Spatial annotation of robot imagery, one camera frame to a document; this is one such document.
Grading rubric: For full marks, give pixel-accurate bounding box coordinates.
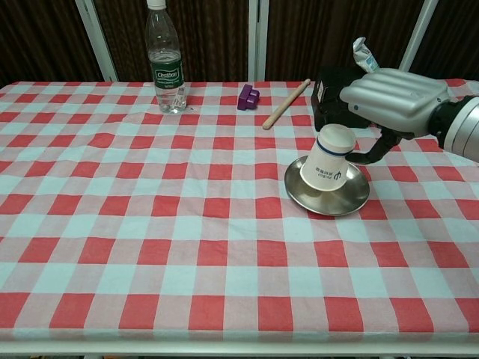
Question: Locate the clear plastic water bottle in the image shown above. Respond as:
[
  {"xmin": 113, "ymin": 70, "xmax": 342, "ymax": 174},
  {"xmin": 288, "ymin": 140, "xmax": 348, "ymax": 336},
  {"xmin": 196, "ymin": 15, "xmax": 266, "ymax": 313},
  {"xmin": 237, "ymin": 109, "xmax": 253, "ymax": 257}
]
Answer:
[{"xmin": 144, "ymin": 0, "xmax": 188, "ymax": 114}]

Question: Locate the white paper cup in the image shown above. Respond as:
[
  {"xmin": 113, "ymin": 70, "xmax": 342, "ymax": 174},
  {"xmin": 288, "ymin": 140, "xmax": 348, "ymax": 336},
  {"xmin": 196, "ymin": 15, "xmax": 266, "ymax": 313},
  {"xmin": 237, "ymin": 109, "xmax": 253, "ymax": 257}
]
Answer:
[{"xmin": 300, "ymin": 124, "xmax": 356, "ymax": 191}]

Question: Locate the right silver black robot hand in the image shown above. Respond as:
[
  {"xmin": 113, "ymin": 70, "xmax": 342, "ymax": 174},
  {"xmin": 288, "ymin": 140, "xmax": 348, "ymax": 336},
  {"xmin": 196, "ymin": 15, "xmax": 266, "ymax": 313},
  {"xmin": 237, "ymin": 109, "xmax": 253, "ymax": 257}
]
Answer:
[{"xmin": 339, "ymin": 68, "xmax": 451, "ymax": 166}]

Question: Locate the red white checkered tablecloth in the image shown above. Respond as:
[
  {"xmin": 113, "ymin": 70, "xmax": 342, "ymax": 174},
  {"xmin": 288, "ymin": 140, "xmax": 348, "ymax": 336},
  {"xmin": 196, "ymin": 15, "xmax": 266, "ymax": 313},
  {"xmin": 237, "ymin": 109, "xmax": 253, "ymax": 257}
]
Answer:
[{"xmin": 0, "ymin": 78, "xmax": 479, "ymax": 343}]

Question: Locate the silver metal plate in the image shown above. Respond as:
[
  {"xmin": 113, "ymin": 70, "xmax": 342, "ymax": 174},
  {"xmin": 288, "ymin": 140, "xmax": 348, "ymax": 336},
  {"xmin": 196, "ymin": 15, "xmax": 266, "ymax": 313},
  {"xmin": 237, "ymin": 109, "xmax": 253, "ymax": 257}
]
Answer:
[{"xmin": 284, "ymin": 156, "xmax": 370, "ymax": 217}]

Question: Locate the purple plastic block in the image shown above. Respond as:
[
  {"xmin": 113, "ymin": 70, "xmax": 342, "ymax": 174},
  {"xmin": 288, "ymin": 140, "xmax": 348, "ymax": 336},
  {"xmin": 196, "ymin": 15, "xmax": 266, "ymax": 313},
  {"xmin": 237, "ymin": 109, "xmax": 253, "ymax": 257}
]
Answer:
[{"xmin": 237, "ymin": 84, "xmax": 262, "ymax": 112}]

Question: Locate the grey partition post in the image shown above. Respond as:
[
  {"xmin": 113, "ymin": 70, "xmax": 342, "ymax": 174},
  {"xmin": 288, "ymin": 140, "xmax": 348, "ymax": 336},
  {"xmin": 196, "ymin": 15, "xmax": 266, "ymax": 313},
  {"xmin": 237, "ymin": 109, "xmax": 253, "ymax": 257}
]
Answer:
[
  {"xmin": 74, "ymin": 0, "xmax": 119, "ymax": 82},
  {"xmin": 397, "ymin": 0, "xmax": 439, "ymax": 73},
  {"xmin": 248, "ymin": 0, "xmax": 269, "ymax": 82}
]

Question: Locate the wooden stick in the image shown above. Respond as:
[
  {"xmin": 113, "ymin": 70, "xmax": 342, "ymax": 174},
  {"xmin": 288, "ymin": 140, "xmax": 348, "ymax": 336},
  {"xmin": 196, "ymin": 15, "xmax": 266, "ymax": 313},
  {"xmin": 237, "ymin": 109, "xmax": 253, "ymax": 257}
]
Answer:
[{"xmin": 262, "ymin": 79, "xmax": 311, "ymax": 131}]

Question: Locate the black cardboard box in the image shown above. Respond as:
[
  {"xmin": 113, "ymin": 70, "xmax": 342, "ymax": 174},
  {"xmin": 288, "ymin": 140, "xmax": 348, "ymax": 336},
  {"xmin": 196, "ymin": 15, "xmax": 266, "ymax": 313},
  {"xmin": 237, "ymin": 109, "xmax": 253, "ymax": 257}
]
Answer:
[{"xmin": 310, "ymin": 66, "xmax": 376, "ymax": 132}]

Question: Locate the dark brown curtain panel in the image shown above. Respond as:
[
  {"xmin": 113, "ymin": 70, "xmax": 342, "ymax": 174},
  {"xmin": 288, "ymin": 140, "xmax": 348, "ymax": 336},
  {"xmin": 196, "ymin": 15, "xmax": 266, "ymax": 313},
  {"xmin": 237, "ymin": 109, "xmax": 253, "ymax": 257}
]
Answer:
[
  {"xmin": 93, "ymin": 0, "xmax": 251, "ymax": 83},
  {"xmin": 409, "ymin": 0, "xmax": 479, "ymax": 80},
  {"xmin": 0, "ymin": 0, "xmax": 105, "ymax": 88},
  {"xmin": 265, "ymin": 0, "xmax": 427, "ymax": 82}
]

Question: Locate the silver printed snack pouch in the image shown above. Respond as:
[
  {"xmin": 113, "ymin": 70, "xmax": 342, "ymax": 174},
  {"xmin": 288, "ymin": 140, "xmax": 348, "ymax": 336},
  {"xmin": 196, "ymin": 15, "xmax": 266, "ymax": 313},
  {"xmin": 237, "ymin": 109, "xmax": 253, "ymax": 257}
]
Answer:
[{"xmin": 351, "ymin": 37, "xmax": 380, "ymax": 74}]

